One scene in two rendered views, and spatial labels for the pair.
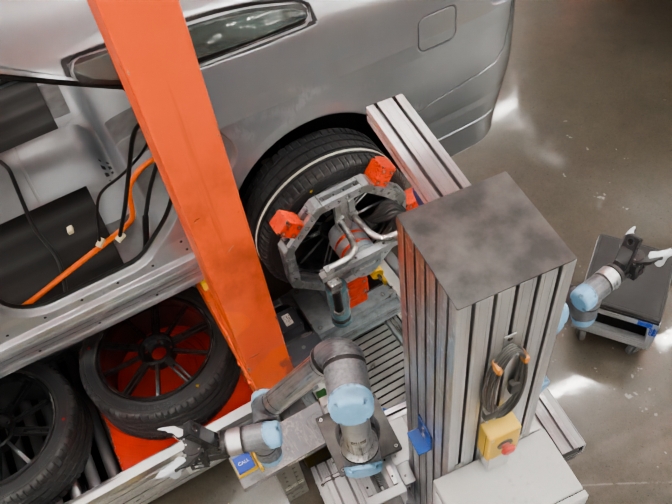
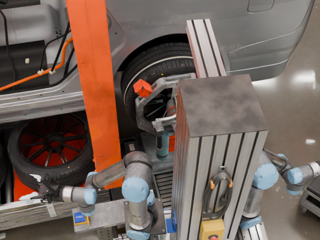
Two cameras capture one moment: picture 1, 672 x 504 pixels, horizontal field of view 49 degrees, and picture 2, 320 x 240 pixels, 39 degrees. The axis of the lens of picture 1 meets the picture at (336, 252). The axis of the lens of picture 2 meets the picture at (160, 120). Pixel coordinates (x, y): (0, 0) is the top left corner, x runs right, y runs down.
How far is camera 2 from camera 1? 0.27 m
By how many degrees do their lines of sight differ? 6
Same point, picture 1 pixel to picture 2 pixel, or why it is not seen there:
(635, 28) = not seen: outside the picture
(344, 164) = (185, 64)
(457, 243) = (205, 103)
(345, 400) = (131, 185)
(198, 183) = (88, 41)
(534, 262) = (243, 125)
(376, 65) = (219, 12)
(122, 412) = (23, 169)
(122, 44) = not seen: outside the picture
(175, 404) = (53, 173)
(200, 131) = (95, 11)
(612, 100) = not seen: outside the picture
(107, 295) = (33, 100)
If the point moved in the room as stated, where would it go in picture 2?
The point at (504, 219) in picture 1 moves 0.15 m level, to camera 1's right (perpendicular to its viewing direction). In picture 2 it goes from (236, 98) to (283, 104)
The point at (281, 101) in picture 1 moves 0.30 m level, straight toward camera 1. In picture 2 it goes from (158, 17) to (153, 51)
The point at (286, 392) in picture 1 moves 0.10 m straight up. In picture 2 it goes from (105, 175) to (104, 164)
